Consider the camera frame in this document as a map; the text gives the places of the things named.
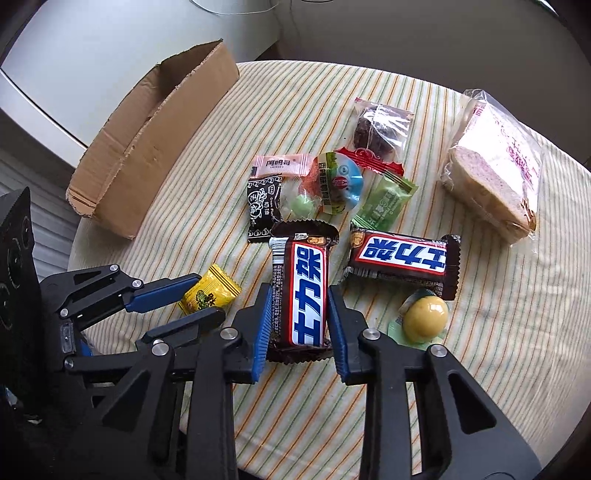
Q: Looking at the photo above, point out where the green snack packet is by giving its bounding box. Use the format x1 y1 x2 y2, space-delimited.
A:
351 174 419 232

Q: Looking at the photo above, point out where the white cable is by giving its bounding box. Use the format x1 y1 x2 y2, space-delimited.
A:
191 0 278 14

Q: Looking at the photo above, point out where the yellow ball candy green wrapper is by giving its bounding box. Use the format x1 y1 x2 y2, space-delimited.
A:
387 290 450 347

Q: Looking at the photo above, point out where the yellow candy packet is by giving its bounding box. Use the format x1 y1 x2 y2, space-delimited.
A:
178 264 242 317

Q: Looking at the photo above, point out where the black candy packet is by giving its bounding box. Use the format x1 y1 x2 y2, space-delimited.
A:
245 178 284 243

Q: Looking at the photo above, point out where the brown cake clear wrapper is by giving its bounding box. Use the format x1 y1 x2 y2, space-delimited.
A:
335 97 415 175

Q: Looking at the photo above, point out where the cardboard box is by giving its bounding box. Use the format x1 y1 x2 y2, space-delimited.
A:
66 39 240 240

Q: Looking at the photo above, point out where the sliced bread bag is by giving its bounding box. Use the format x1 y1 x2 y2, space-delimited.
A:
438 89 544 244

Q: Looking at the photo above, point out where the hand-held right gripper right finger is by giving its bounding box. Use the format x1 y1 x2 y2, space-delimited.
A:
327 286 543 480

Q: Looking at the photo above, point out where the red candy packet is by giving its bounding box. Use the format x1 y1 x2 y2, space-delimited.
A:
298 151 365 215

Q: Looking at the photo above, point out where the green ball candy clear wrapper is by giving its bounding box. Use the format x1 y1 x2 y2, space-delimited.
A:
279 182 319 222

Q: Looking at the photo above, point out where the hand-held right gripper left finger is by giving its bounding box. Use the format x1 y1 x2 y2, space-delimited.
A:
60 282 273 480

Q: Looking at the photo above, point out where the white appliance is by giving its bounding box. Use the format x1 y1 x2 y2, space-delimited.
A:
0 0 282 167

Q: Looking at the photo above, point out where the pink candy packet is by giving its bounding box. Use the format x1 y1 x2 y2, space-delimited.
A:
252 154 310 178

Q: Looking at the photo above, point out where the striped tablecloth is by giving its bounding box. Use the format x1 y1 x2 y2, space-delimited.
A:
67 60 591 480

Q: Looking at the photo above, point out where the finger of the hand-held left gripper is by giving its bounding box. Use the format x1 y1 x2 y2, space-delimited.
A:
41 264 203 324
64 307 227 385

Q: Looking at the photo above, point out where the brown chocolate bar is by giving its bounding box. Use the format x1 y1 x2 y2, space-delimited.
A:
268 220 340 365
342 223 462 301

